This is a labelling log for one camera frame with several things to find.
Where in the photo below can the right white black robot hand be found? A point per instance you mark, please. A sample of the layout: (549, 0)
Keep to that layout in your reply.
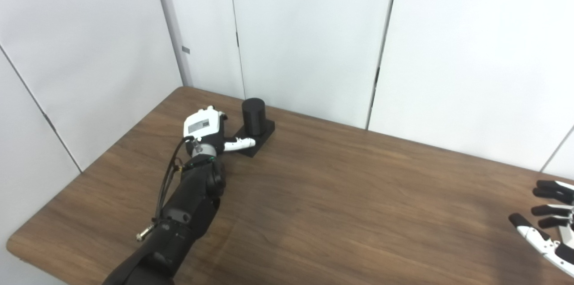
(554, 249)

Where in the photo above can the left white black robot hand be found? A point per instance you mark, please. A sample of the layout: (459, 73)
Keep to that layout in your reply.
(204, 128)

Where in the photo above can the black cylinder peg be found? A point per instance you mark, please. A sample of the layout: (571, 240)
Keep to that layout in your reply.
(255, 119)

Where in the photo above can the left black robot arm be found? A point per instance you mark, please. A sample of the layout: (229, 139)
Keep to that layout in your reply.
(179, 222)

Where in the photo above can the grey wall corner post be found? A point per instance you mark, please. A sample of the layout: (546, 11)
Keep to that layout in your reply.
(172, 24)

